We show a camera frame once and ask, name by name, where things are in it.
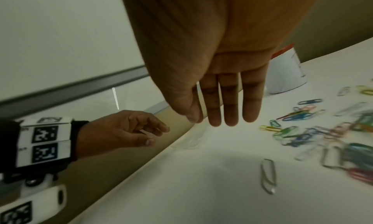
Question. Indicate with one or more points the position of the left wristband with marker tags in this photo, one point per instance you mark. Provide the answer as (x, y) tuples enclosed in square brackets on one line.
[(43, 144)]

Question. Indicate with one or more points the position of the beige partition panel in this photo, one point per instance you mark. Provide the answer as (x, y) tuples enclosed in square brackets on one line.
[(335, 22)]

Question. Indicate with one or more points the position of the white cup with red rim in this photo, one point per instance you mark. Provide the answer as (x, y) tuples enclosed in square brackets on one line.
[(287, 75)]

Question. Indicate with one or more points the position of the person's left hand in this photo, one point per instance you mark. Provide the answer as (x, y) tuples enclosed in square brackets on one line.
[(116, 130)]

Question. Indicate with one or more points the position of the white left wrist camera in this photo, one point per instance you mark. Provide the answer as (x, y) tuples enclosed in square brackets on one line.
[(43, 202)]

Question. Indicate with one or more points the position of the pile of coloured paper clips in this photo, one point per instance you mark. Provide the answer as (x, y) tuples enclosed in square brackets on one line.
[(357, 150)]

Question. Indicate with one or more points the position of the grey framed glass partition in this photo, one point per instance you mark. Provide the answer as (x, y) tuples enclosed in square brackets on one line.
[(73, 87)]

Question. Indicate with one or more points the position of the person's right hand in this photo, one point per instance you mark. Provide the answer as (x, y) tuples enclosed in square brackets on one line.
[(218, 45)]

